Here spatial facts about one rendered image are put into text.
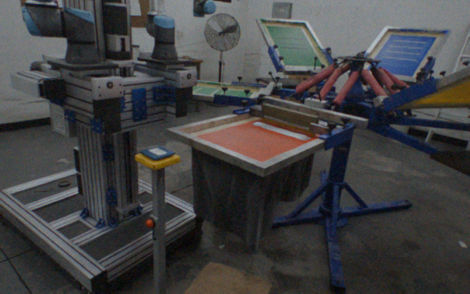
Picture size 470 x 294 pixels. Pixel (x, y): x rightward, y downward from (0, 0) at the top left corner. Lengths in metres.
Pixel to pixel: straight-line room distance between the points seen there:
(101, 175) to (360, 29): 4.93
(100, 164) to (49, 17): 0.84
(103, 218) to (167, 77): 0.98
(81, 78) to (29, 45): 3.34
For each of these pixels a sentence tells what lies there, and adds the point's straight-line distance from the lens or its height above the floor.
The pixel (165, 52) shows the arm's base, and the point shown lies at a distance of 1.96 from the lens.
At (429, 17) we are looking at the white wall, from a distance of 5.78.
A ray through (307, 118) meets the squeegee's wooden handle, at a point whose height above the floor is 1.04.
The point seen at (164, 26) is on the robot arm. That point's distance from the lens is 1.95.
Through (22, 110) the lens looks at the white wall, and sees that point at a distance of 5.04.
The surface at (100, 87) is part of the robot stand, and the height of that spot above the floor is 1.18.
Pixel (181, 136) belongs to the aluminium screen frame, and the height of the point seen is 0.98.
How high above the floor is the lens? 1.48
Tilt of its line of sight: 20 degrees down
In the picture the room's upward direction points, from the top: 4 degrees clockwise
